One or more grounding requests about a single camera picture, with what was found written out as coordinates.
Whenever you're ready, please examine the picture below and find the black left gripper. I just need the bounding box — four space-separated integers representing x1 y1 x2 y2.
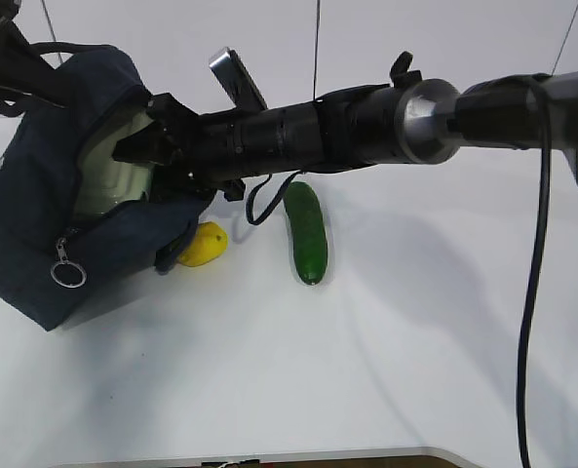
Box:
0 1 72 106

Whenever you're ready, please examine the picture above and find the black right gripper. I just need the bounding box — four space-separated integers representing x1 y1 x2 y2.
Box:
112 93 245 201

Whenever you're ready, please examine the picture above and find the glass container green lid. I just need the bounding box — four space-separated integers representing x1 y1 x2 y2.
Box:
74 105 152 220

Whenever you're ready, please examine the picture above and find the yellow lemon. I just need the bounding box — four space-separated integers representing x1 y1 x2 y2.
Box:
177 221 228 267

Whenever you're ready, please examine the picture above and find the dark navy lunch bag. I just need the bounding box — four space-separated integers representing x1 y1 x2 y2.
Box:
0 46 212 331

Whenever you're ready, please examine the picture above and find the green cucumber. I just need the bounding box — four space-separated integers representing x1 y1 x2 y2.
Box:
284 181 328 286

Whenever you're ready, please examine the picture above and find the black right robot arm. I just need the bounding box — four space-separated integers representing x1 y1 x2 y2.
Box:
112 48 578 199

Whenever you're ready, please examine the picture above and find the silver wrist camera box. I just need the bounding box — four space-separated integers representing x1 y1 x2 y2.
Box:
209 47 268 113

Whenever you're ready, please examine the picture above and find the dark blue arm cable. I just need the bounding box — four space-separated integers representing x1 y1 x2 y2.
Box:
516 72 556 468

